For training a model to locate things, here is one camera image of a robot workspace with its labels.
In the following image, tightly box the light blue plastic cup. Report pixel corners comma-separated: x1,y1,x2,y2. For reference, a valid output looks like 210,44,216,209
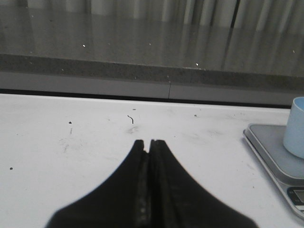
283,97,304,159

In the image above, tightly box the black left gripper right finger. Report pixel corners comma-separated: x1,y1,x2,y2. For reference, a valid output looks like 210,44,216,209
149,140,257,228

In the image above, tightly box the silver digital kitchen scale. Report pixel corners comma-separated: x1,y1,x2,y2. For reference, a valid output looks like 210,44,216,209
243,123,304,219

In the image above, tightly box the grey stone counter ledge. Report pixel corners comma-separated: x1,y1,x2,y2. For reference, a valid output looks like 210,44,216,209
0,6,304,106

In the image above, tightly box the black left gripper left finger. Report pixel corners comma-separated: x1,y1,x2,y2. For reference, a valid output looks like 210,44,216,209
46,140,150,228

